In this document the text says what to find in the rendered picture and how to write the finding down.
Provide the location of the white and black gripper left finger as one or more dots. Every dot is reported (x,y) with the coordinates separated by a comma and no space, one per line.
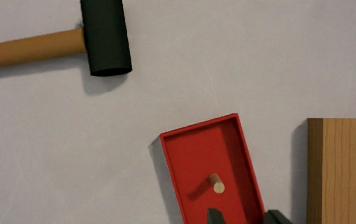
(214,216)

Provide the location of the red shallow tray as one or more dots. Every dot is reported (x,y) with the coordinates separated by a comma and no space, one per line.
(213,146)

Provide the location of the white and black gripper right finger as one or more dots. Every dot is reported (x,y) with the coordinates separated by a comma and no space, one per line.
(274,216)

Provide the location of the wooden dowel pin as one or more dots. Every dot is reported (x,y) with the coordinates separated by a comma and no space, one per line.
(217,184)

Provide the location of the dark green mallet with tan wooden handle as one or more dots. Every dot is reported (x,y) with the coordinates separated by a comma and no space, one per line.
(103,37)

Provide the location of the brown wooden board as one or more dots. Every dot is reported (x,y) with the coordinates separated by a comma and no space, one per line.
(331,171)

